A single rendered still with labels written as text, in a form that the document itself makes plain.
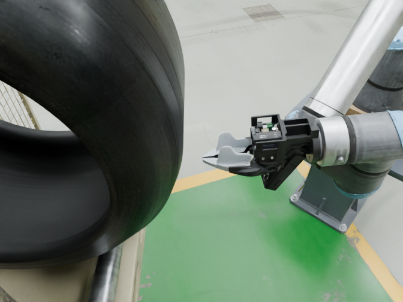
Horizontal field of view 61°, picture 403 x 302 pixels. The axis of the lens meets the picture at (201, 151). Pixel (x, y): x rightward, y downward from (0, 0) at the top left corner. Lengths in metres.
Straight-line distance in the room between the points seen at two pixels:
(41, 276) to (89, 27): 0.60
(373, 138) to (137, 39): 0.44
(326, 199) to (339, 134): 1.19
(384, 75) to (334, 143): 0.78
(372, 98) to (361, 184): 0.71
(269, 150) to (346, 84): 0.26
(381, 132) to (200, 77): 2.13
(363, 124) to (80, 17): 0.49
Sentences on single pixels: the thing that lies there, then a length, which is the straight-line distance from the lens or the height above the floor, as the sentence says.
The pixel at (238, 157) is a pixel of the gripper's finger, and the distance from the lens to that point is 0.63.
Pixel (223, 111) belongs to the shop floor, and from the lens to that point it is 2.35.
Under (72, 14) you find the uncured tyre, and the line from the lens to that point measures 0.34.
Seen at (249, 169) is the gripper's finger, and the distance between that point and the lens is 0.63.
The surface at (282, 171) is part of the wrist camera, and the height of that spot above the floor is 1.00.
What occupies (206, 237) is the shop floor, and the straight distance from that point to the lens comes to 1.72.
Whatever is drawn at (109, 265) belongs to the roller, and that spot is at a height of 0.92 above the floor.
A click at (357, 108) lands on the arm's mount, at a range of 1.42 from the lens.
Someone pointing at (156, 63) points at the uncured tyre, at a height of 1.30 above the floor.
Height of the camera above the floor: 1.50
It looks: 46 degrees down
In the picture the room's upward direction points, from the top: straight up
